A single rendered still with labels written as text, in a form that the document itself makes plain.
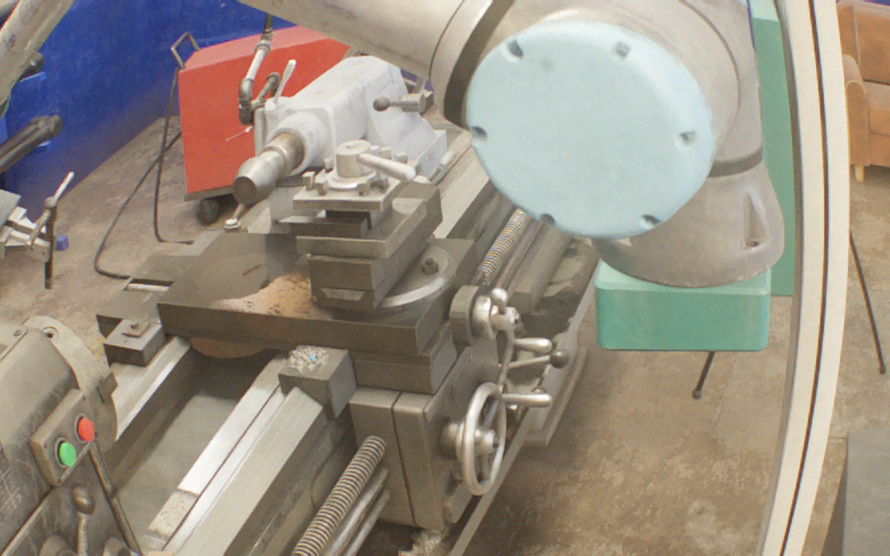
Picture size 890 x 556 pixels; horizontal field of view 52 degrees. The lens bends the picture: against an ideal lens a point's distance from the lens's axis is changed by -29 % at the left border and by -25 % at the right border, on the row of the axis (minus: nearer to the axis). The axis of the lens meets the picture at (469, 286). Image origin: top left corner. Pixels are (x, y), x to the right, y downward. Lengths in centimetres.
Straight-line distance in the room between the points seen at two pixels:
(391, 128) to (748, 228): 167
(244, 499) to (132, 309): 71
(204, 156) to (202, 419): 284
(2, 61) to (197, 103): 349
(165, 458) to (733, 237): 136
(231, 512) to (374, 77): 118
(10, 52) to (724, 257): 93
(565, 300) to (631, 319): 215
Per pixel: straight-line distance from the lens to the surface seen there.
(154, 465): 202
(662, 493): 298
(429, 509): 206
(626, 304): 92
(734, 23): 88
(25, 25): 131
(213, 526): 164
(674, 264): 90
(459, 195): 259
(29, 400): 116
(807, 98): 101
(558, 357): 230
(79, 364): 148
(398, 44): 76
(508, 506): 300
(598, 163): 70
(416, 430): 196
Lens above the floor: 183
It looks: 27 degrees down
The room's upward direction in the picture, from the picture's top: 6 degrees counter-clockwise
